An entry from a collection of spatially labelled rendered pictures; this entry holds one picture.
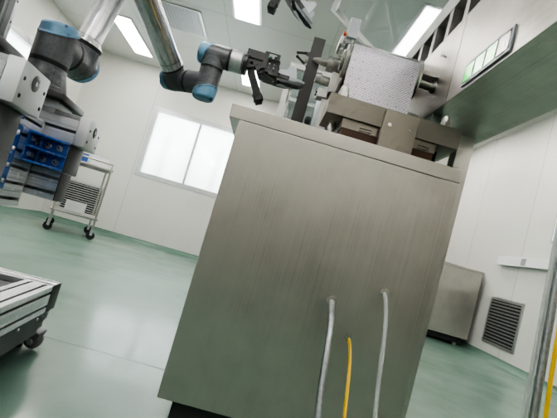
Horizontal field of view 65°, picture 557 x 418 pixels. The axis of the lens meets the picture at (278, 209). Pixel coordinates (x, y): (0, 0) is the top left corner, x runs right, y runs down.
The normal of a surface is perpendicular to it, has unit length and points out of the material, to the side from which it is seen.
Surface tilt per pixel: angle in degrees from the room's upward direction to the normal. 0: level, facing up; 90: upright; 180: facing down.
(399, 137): 90
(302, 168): 90
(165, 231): 90
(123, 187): 90
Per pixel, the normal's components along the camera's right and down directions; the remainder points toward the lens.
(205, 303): 0.04, -0.07
